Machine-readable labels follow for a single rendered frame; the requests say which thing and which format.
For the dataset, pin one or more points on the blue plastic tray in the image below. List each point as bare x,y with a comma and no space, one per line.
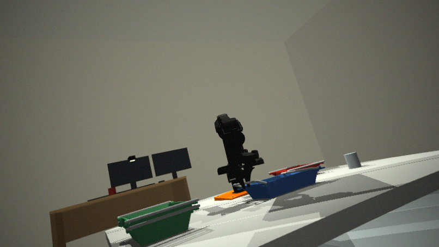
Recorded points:
281,184

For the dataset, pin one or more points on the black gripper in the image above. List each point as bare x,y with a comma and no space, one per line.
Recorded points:
235,170

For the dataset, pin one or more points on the grey cylinder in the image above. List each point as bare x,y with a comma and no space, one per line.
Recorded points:
352,160

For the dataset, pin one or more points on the red plastic tray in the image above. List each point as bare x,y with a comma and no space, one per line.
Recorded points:
296,167

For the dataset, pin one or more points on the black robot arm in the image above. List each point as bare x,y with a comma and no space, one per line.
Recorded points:
230,131

